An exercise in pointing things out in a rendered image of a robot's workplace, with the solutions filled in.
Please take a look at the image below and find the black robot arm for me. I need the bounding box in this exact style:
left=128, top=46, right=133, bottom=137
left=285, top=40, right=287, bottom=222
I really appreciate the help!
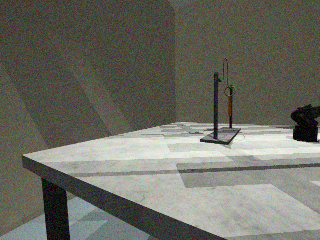
left=290, top=104, right=320, bottom=143

